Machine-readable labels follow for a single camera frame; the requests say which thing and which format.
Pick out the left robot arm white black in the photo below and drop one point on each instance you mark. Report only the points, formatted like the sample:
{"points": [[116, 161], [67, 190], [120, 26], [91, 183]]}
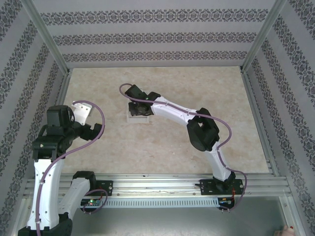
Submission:
{"points": [[48, 189]]}

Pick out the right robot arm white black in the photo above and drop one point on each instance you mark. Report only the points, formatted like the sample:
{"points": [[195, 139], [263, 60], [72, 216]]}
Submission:
{"points": [[172, 110]]}

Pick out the small white bin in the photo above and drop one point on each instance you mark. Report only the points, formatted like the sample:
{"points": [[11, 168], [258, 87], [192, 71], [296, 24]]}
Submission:
{"points": [[137, 120]]}

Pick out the circuit board with green light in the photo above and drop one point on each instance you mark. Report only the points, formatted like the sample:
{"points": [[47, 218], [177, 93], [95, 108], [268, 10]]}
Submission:
{"points": [[91, 203]]}

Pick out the small circuit board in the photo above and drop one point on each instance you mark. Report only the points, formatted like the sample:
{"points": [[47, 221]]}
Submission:
{"points": [[225, 202]]}

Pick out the person's hand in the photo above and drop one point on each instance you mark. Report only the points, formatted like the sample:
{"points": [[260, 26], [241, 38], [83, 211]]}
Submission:
{"points": [[285, 231]]}

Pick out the aluminium side rail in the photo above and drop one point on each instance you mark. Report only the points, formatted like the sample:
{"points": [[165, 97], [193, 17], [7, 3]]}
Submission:
{"points": [[64, 86], [261, 123]]}

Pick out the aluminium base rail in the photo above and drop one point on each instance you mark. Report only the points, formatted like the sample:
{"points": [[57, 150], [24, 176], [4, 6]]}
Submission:
{"points": [[157, 183]]}

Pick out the aluminium frame post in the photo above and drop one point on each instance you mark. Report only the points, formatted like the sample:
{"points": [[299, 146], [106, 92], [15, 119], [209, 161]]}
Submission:
{"points": [[46, 39], [263, 37]]}

